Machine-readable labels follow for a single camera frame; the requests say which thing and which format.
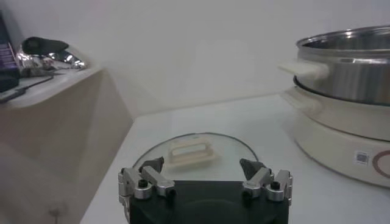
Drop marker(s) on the steel steamer basket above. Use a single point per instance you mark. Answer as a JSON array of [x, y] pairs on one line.
[[350, 79]]

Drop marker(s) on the round glass pot lid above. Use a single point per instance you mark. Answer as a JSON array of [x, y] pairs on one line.
[[225, 152]]

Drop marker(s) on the chrome and black headset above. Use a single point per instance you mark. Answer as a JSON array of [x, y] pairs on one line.
[[42, 45]]

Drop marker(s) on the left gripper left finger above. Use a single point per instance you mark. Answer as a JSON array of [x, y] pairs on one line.
[[158, 182]]

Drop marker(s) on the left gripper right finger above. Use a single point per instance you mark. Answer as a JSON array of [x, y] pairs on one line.
[[259, 181]]

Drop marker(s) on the black laptop with dark screen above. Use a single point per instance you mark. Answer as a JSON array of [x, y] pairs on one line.
[[7, 61]]

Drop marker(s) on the white electric cooker base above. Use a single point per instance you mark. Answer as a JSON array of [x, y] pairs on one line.
[[335, 146]]

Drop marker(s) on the white side table with headset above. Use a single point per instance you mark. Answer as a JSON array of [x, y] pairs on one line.
[[61, 121]]

